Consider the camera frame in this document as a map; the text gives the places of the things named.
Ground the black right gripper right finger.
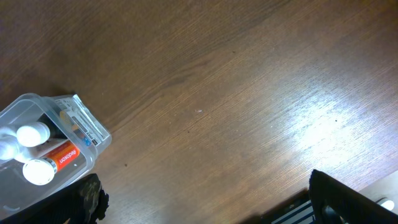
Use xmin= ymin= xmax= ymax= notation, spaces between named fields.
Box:
xmin=309 ymin=169 xmax=397 ymax=224

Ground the white tube bottle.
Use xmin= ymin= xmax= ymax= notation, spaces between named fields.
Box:
xmin=0 ymin=126 xmax=68 ymax=164

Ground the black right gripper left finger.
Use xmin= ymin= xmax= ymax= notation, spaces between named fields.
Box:
xmin=1 ymin=174 xmax=109 ymax=224

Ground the orange tablet tube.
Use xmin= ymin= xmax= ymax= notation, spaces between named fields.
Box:
xmin=22 ymin=140 xmax=80 ymax=185

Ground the black bottle white cap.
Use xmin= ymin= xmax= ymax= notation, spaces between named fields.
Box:
xmin=16 ymin=114 xmax=67 ymax=147

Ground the clear plastic container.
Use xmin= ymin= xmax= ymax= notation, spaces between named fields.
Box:
xmin=1 ymin=93 xmax=112 ymax=220

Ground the black white robot base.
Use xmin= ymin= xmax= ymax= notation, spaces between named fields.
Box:
xmin=260 ymin=170 xmax=397 ymax=224

